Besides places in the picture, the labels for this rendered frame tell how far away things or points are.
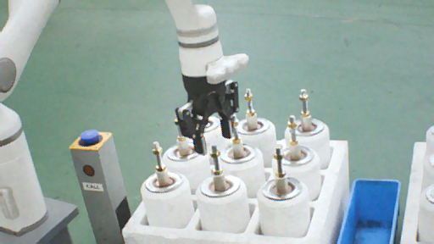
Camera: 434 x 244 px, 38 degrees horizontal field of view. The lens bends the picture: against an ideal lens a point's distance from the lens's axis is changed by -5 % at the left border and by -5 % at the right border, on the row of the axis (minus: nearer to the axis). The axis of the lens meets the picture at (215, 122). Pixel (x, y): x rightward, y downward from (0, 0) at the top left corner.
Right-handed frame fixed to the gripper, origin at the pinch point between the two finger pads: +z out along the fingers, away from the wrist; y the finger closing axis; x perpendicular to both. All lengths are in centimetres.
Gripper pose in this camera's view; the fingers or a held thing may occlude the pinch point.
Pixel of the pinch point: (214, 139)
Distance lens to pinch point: 121.2
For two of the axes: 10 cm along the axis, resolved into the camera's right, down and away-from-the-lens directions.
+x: 7.3, 2.2, -6.5
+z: 1.4, 8.8, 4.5
